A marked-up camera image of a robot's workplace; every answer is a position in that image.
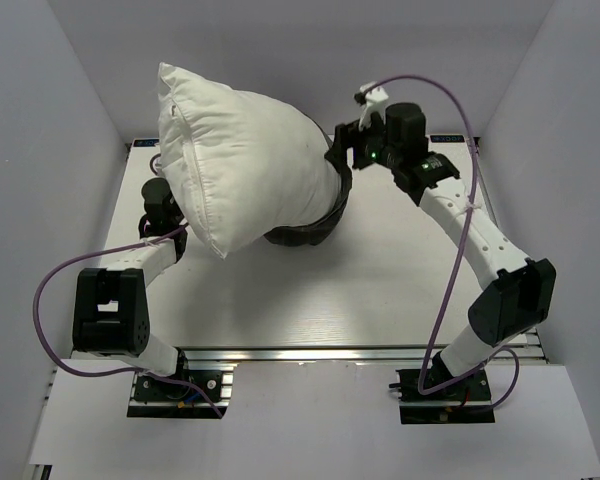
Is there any blue label sticker left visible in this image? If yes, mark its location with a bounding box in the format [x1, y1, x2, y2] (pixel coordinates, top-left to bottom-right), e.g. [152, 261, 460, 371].
[132, 138, 159, 148]

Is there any blue label sticker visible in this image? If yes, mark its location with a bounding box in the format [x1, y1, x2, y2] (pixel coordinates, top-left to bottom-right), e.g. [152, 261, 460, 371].
[429, 134, 466, 144]
[132, 138, 159, 148]

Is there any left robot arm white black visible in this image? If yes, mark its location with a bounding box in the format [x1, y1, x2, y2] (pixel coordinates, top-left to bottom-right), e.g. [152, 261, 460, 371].
[72, 178, 192, 399]

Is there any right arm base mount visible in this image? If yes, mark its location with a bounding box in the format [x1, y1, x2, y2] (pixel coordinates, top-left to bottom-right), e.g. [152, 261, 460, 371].
[388, 369, 495, 425]

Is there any white pillow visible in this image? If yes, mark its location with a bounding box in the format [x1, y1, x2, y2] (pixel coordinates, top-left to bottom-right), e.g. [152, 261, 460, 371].
[158, 63, 315, 258]

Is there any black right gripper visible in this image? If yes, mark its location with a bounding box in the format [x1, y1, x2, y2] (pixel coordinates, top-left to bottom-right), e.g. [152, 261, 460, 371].
[323, 109, 400, 176]

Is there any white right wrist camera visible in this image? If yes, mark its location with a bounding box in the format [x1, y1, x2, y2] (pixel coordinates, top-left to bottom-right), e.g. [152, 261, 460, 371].
[354, 83, 389, 131]

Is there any blue label sticker right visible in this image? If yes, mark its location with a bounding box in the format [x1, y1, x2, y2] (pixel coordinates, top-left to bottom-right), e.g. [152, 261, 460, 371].
[429, 134, 466, 144]

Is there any dark grey checked pillowcase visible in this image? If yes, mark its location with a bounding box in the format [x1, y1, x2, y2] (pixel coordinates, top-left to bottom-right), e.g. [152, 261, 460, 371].
[263, 117, 355, 249]

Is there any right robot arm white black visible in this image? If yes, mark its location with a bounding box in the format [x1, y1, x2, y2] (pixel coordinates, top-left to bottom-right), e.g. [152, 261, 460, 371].
[325, 103, 556, 399]

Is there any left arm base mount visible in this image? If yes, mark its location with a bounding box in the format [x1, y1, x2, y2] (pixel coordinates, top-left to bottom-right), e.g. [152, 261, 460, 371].
[127, 360, 236, 420]

